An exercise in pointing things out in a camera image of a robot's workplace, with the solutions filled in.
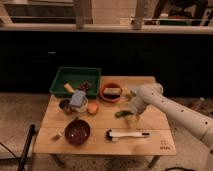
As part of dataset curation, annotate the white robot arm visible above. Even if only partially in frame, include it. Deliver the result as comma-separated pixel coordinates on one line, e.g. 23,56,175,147
129,83,213,149

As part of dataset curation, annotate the orange bowl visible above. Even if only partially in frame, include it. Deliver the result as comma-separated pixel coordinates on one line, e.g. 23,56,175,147
99,82,122,103

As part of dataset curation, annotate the grey cloth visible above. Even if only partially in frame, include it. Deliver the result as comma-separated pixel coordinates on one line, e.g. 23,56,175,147
129,86,138,94

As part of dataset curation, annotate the dark berries cluster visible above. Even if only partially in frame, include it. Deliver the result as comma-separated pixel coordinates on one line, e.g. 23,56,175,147
78,82,91,91

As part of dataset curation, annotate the green plastic tray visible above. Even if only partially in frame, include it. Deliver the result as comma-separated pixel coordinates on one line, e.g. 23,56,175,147
50,67,101,99

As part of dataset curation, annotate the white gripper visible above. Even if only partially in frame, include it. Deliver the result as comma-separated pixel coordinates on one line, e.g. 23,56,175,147
124,99,146,128

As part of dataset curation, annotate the yellow banana toy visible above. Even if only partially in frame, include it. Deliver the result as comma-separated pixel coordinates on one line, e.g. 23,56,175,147
64,83,75,93

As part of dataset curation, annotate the orange fruit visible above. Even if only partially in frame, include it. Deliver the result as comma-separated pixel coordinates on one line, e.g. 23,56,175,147
87,102,99,115

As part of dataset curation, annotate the white black handled tool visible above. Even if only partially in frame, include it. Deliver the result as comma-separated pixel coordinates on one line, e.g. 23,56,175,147
106,130,150,141

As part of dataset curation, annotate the wooden folding table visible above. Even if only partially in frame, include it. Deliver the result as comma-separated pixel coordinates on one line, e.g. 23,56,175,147
32,75,178,169

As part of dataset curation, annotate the tan block in bowl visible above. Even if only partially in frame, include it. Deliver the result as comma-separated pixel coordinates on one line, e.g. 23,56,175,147
103,88,121,95

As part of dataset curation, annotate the dark purple bowl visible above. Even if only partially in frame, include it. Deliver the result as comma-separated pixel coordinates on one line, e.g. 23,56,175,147
65,119,90,146

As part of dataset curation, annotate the dark round cup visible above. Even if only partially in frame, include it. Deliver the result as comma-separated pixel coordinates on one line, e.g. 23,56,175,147
59,99,72,115

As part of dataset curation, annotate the small wooden block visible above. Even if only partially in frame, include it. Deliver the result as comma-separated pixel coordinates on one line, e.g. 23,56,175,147
52,132,63,141

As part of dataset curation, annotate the black pole stand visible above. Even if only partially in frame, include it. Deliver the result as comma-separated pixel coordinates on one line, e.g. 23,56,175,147
18,124,35,171

